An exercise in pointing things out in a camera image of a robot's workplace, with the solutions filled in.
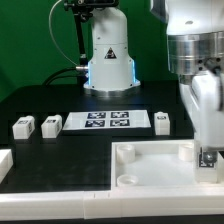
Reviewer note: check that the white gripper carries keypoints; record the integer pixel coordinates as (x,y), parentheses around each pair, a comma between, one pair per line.
(204,102)

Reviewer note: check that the white square tabletop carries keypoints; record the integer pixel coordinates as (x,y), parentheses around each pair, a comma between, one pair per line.
(166,163)

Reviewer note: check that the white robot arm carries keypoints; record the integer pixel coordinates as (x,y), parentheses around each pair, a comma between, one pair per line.
(195,43)

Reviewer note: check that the white front fence bar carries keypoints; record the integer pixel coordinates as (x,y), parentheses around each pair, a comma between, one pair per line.
(111,204)

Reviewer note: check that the white marker sheet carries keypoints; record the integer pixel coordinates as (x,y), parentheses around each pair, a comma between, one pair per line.
(107,120)

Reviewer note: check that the white left fence piece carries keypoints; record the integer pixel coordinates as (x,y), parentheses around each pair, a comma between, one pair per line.
(6,162)

